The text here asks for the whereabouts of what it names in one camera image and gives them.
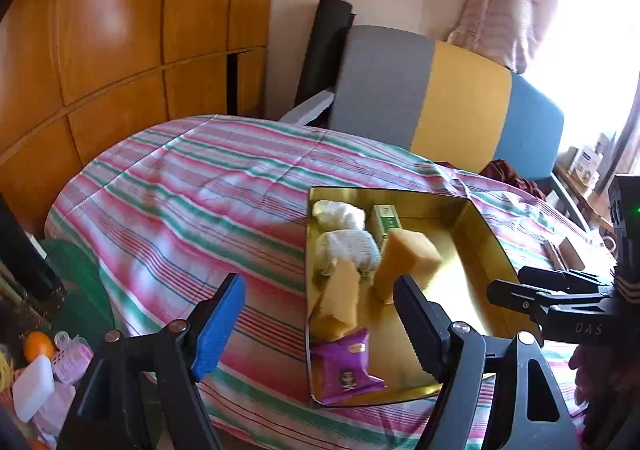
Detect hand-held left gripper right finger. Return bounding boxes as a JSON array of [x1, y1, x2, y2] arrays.
[[392, 275, 581, 450]]

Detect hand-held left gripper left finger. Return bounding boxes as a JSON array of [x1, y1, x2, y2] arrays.
[[57, 272, 247, 450]]

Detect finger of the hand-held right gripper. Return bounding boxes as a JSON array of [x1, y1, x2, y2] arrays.
[[486, 279, 608, 321], [517, 266, 613, 293]]

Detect yellow sponge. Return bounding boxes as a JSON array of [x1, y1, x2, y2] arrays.
[[308, 257, 362, 340], [374, 229, 445, 306]]

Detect gold metal tin box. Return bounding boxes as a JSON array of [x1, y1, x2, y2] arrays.
[[304, 186, 543, 410]]

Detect purple snack packet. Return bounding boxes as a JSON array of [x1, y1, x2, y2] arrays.
[[311, 327, 387, 406]]

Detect white gauze pouch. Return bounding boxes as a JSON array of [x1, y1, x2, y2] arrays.
[[315, 228, 382, 277]]

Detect small green white box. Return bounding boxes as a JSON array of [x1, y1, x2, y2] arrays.
[[370, 204, 403, 251]]

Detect white plastic bag ball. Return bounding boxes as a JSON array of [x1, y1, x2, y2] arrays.
[[312, 200, 367, 233]]

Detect person's right hand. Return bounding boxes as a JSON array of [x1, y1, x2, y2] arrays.
[[567, 342, 640, 431]]

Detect wooden side table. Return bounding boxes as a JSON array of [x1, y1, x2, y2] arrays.
[[552, 162, 616, 236]]

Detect white box with blue label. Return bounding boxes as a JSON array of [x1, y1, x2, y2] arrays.
[[570, 146, 606, 188]]

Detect maroon cloth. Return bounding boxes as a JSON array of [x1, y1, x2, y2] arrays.
[[481, 159, 548, 201]]

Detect striped pink green tablecloth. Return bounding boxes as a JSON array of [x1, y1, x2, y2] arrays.
[[44, 115, 621, 450]]

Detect green round basin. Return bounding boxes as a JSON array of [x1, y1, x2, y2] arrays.
[[37, 237, 118, 366]]

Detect pink plastic basket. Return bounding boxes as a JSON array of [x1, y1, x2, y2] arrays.
[[52, 330, 95, 386]]

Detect orange fruit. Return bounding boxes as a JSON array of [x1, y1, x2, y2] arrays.
[[23, 331, 56, 362]]

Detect pink cloth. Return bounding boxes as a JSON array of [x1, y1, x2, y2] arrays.
[[32, 382, 76, 436]]

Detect window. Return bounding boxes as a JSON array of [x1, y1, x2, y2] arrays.
[[525, 0, 640, 156]]

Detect white plastic container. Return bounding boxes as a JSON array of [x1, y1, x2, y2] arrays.
[[12, 354, 55, 422]]

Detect grey yellow blue chair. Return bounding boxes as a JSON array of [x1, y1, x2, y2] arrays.
[[327, 25, 591, 231]]

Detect white foam piece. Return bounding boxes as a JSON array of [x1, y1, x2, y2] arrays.
[[279, 90, 335, 127]]

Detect pink patterned curtain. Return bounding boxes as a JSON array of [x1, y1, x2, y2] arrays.
[[446, 0, 561, 76]]

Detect black rolled mat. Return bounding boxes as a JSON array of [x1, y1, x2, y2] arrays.
[[294, 0, 353, 108]]

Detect wooden wardrobe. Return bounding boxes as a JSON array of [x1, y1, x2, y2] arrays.
[[0, 0, 281, 241]]

